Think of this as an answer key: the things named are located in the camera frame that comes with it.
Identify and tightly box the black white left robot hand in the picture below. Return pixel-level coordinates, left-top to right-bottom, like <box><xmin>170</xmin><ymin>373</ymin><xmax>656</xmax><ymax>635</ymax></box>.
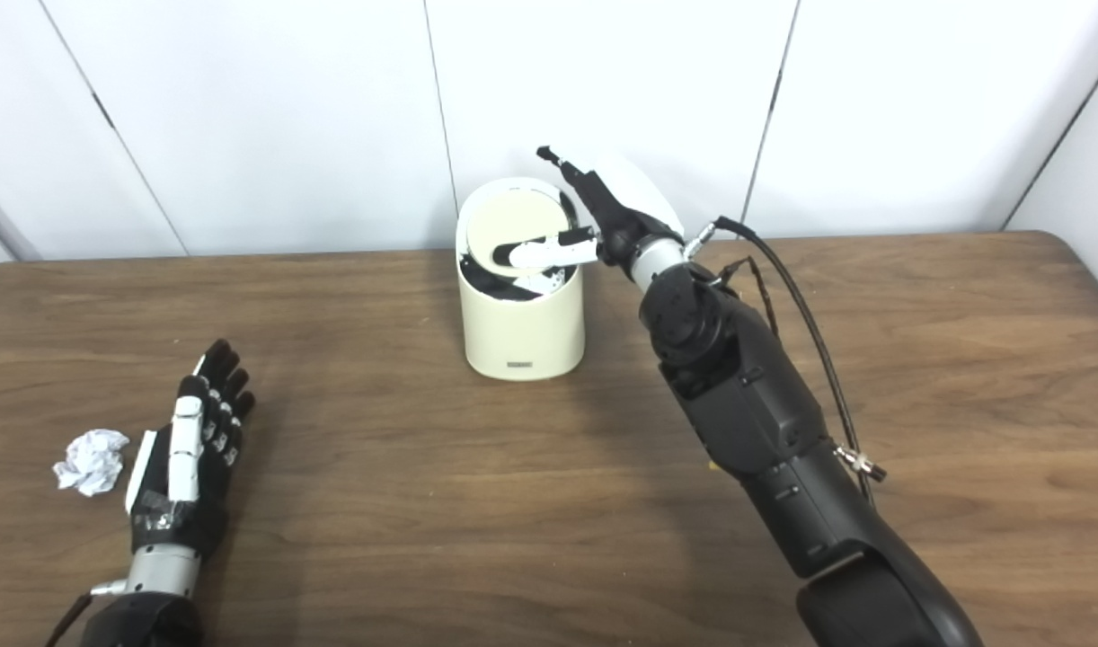
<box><xmin>124</xmin><ymin>339</ymin><xmax>256</xmax><ymax>558</ymax></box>

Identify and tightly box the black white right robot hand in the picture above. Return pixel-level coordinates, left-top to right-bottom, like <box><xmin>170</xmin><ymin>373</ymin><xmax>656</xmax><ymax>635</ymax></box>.
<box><xmin>491</xmin><ymin>146</ymin><xmax>686</xmax><ymax>270</ymax></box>

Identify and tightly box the white paper ball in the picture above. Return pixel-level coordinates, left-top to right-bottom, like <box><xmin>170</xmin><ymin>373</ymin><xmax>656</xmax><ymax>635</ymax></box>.
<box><xmin>52</xmin><ymin>429</ymin><xmax>130</xmax><ymax>497</ymax></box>

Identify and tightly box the cream round bin lid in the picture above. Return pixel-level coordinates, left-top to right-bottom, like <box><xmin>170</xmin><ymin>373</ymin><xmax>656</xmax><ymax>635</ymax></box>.
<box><xmin>466</xmin><ymin>191</ymin><xmax>572</xmax><ymax>275</ymax></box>

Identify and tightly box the cream-colored bin body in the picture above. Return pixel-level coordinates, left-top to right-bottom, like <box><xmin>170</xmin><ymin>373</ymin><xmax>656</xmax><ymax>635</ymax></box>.
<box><xmin>456</xmin><ymin>177</ymin><xmax>587</xmax><ymax>382</ymax></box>

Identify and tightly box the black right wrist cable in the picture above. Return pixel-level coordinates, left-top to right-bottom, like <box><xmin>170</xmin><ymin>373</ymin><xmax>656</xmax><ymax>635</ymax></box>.
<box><xmin>684</xmin><ymin>216</ymin><xmax>887</xmax><ymax>504</ymax></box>

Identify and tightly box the gray wall corner strip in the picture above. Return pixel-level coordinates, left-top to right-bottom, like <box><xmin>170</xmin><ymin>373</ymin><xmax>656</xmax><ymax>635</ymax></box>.
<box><xmin>0</xmin><ymin>175</ymin><xmax>42</xmax><ymax>261</ymax></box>

